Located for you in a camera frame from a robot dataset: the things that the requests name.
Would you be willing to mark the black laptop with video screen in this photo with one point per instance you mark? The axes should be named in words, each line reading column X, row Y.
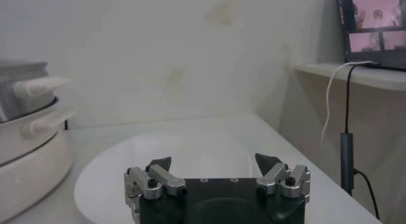
column 374, row 25

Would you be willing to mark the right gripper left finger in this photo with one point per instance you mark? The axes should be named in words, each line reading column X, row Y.
column 155, row 181

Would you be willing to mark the white round plate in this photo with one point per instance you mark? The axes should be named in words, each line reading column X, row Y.
column 196, row 155

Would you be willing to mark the cream electric pot base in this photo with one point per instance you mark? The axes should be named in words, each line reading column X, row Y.
column 28, row 162

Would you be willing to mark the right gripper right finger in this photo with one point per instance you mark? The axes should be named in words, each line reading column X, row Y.
column 282, row 181

